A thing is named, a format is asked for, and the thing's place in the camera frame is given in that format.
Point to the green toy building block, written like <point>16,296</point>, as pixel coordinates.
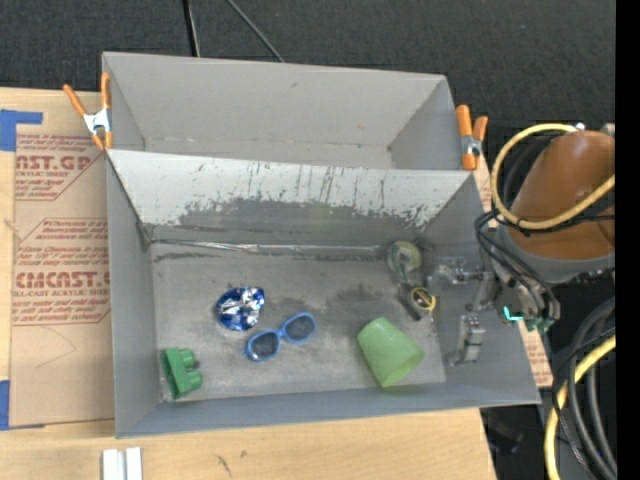
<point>180,368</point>

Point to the green and white tape roll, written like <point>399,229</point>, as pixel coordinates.
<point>404,255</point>

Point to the blue shiny crumpled packet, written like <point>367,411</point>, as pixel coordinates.
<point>241,308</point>

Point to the brown cardboard board red print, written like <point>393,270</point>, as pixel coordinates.
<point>55,268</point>

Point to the grey metal bin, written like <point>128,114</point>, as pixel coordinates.
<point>300,278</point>

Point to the black and yellow tape measure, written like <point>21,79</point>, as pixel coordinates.
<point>422,300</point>

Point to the blue sunglasses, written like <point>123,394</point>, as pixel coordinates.
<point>280,338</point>

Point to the light green plastic cup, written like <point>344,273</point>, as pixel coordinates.
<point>390,350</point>

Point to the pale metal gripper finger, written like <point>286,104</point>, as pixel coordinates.
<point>471,335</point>
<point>457,271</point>

